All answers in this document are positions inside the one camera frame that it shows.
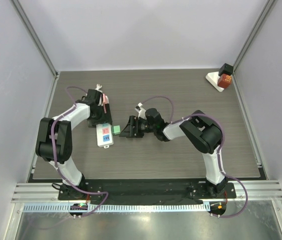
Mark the white power strip coloured sockets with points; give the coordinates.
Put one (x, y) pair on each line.
(104, 135)

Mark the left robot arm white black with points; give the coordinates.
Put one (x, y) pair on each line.
(54, 140)

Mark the aluminium rail front frame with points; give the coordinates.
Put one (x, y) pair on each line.
(257, 190)

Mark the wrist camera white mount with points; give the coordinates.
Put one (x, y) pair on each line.
(139, 107)
(85, 100)

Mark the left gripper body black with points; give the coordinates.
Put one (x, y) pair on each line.
(101, 117)

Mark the black cube plug adapter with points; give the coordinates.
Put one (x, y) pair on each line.
(226, 69)

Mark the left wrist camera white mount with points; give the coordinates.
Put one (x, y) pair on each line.
(85, 100)

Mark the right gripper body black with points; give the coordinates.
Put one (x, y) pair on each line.
(133, 126)

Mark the slotted cable duct strip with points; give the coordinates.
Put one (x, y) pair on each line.
(67, 207)

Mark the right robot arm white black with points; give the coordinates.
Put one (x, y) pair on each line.
(204, 133)

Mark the aluminium frame post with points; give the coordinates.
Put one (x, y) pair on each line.
(32, 33)
(266, 10)

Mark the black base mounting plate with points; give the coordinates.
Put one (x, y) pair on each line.
(154, 191)

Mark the green cube plug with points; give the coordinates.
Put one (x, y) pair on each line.
(116, 130)

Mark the left aluminium frame post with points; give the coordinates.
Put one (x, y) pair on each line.
(32, 33)

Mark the white triangular socket base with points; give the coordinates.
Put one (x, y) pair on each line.
(212, 78)

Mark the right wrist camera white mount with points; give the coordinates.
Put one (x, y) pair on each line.
(139, 107)

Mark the red-brown cube plug adapter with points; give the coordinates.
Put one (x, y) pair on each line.
(224, 81)

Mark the pink cube plug adapter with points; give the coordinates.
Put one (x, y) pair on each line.
(105, 101)

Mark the right aluminium frame post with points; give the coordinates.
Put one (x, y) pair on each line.
(266, 10)

